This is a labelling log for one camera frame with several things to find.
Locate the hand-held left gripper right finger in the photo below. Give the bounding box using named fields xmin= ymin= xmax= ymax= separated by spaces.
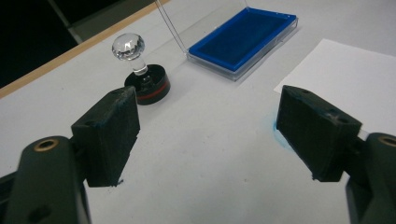
xmin=276 ymin=85 xmax=362 ymax=182

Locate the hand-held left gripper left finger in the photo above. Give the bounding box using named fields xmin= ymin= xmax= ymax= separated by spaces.
xmin=70 ymin=86 xmax=141 ymax=188

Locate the white paper sheet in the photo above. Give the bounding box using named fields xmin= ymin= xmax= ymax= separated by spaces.
xmin=274 ymin=38 xmax=396 ymax=138

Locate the stamp with clear crystal handle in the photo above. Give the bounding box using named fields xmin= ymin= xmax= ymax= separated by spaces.
xmin=111 ymin=32 xmax=169 ymax=94

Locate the blue ink pad clear case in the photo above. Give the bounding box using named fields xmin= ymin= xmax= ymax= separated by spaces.
xmin=155 ymin=0 xmax=299 ymax=82

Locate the wooden table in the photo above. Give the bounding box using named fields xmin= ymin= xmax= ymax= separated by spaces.
xmin=0 ymin=0 xmax=172 ymax=100

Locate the white table cover board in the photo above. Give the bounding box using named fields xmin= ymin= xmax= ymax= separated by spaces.
xmin=0 ymin=0 xmax=396 ymax=224

